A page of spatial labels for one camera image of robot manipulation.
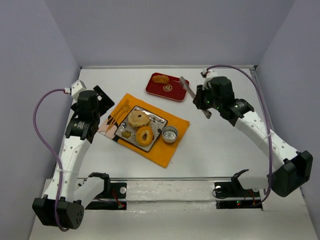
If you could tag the brown croissant bread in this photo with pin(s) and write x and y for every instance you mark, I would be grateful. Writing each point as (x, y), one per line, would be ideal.
(160, 79)

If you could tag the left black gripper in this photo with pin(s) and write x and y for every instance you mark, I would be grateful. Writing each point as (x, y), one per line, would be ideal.
(104, 99)

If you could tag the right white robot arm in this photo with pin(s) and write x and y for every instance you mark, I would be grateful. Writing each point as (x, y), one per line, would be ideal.
(289, 168)

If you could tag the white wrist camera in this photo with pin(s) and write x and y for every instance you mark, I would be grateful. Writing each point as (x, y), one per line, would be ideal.
(208, 75)
(75, 89)

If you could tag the red lacquer tray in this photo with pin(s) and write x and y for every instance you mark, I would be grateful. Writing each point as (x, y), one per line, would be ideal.
(171, 91)

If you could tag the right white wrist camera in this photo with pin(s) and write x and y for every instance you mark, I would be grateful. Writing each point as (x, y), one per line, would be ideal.
(208, 75)

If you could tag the yellow ring donut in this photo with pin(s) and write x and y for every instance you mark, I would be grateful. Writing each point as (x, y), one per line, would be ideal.
(144, 136)

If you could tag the wooden fork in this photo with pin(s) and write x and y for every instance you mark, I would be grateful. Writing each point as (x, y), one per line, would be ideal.
(116, 114)

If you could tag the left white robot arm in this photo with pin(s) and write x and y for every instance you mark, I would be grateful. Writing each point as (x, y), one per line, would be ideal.
(63, 203)

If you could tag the orange placemat cloth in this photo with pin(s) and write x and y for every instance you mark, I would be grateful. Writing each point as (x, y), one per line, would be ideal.
(161, 152)

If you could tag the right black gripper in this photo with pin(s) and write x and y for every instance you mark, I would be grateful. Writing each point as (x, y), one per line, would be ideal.
(200, 99)

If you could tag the round bagel bread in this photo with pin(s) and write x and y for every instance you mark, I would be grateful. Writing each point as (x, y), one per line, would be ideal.
(138, 119)

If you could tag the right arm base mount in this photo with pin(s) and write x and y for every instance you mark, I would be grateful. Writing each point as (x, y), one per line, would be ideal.
(228, 197)

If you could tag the small metal cup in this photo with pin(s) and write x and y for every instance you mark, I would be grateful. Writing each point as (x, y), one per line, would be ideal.
(169, 134)

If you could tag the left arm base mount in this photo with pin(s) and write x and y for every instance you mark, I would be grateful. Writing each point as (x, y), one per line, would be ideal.
(114, 200)

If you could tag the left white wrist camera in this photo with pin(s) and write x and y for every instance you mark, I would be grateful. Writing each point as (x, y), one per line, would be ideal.
(75, 89)

